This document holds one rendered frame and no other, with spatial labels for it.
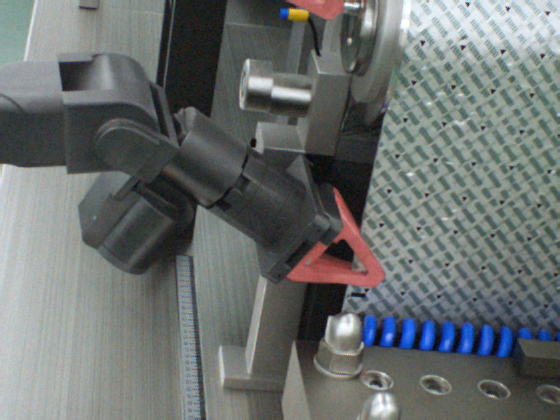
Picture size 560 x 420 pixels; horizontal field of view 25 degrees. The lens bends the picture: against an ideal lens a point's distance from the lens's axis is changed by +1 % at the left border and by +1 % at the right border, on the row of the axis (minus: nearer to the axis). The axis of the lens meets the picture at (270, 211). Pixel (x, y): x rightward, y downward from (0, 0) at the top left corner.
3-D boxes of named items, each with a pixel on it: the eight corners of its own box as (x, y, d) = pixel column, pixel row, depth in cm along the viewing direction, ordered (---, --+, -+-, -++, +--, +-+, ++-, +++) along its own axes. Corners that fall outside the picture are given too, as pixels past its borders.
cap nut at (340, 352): (310, 348, 93) (320, 298, 91) (357, 352, 94) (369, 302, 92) (316, 377, 90) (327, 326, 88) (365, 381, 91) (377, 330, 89)
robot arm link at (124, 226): (114, 116, 81) (101, 51, 88) (16, 236, 86) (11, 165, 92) (253, 194, 88) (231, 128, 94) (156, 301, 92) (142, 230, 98)
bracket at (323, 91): (213, 355, 114) (264, 43, 100) (282, 360, 115) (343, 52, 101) (216, 388, 109) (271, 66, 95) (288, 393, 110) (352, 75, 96)
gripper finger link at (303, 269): (356, 326, 96) (262, 266, 92) (343, 278, 102) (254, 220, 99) (415, 265, 94) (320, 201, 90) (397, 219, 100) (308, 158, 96)
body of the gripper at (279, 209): (280, 291, 91) (200, 240, 88) (267, 223, 99) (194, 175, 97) (337, 228, 89) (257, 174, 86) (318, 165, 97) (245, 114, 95)
